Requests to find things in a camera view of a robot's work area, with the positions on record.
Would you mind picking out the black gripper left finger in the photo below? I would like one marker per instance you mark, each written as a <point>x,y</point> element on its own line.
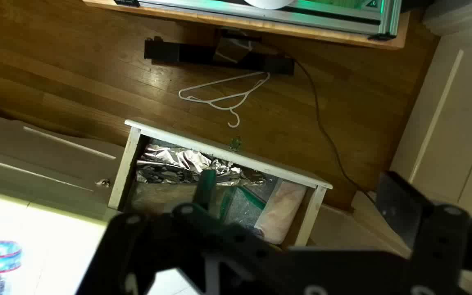
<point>207,188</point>

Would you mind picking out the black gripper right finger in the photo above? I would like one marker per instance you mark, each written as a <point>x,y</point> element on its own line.
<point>402,205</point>

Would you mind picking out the white wooden drawer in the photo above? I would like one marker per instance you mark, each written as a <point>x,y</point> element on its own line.
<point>279,170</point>

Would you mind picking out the green glass drawer knob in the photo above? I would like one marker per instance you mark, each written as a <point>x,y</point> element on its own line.
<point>236,142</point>

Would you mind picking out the clear bag with green stripe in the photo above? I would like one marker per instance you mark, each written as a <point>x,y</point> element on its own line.
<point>246,210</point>

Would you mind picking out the cream panelled door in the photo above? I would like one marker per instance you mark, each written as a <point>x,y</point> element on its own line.
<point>454,124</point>

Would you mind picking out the black bar stand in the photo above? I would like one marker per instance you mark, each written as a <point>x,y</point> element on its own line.
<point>192,52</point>

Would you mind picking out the cream lower cabinet front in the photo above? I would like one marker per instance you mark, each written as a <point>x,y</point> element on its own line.
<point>39,164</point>

